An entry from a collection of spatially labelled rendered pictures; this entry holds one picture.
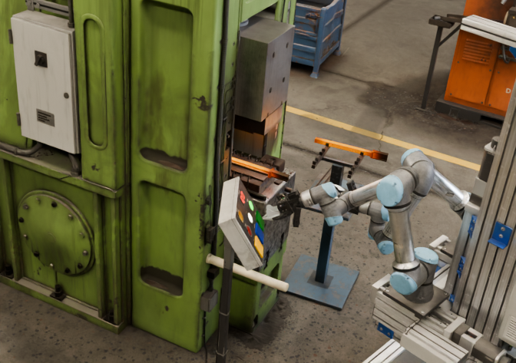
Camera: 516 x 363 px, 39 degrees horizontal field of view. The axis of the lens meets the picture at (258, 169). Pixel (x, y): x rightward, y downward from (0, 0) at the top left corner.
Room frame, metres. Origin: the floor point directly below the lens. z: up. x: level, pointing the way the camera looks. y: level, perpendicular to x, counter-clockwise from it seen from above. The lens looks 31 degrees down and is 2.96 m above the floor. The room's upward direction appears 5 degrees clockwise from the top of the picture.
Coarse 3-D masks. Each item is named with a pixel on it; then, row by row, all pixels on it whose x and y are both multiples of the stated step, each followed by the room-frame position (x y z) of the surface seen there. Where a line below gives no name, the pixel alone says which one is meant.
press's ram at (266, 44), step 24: (264, 24) 3.39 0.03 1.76; (288, 24) 3.42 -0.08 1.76; (240, 48) 3.19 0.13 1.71; (264, 48) 3.14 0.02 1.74; (288, 48) 3.36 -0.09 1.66; (240, 72) 3.19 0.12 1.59; (264, 72) 3.14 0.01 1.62; (288, 72) 3.39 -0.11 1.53; (240, 96) 3.19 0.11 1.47; (264, 96) 3.15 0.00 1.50
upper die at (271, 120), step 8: (280, 112) 3.35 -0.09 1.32; (240, 120) 3.24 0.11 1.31; (248, 120) 3.22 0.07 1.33; (256, 120) 3.20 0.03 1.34; (264, 120) 3.19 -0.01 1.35; (272, 120) 3.26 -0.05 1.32; (280, 120) 3.36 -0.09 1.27; (240, 128) 3.24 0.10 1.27; (248, 128) 3.22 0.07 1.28; (256, 128) 3.20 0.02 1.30; (264, 128) 3.18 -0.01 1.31
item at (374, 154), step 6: (318, 138) 3.84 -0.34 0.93; (324, 144) 3.81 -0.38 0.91; (330, 144) 3.80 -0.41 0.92; (336, 144) 3.79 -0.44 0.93; (342, 144) 3.79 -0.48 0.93; (348, 150) 3.77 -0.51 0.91; (354, 150) 3.75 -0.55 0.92; (360, 150) 3.74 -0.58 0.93; (366, 150) 3.75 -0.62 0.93; (372, 150) 3.74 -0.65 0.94; (372, 156) 3.71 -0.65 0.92; (378, 156) 3.72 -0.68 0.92; (384, 156) 3.71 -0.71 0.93
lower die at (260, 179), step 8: (248, 160) 3.41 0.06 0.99; (232, 168) 3.32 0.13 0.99; (240, 168) 3.32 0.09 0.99; (248, 168) 3.32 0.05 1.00; (272, 168) 3.35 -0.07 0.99; (248, 176) 3.26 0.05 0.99; (256, 176) 3.26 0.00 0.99; (264, 176) 3.27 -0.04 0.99; (256, 184) 3.19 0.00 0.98; (264, 184) 3.24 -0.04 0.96; (256, 192) 3.19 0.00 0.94
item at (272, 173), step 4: (232, 160) 3.37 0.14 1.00; (236, 160) 3.37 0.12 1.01; (240, 160) 3.37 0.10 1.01; (244, 164) 3.34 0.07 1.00; (248, 164) 3.34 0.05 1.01; (252, 164) 3.34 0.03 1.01; (256, 168) 3.31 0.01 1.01; (260, 168) 3.31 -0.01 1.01; (264, 168) 3.32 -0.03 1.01; (268, 172) 3.29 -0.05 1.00; (272, 172) 3.28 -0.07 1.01; (276, 172) 3.28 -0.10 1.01; (280, 172) 3.28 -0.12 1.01; (272, 176) 3.28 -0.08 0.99; (276, 176) 3.27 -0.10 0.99; (280, 176) 3.27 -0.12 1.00; (284, 176) 3.25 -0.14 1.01; (288, 176) 3.25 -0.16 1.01; (284, 180) 3.25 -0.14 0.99
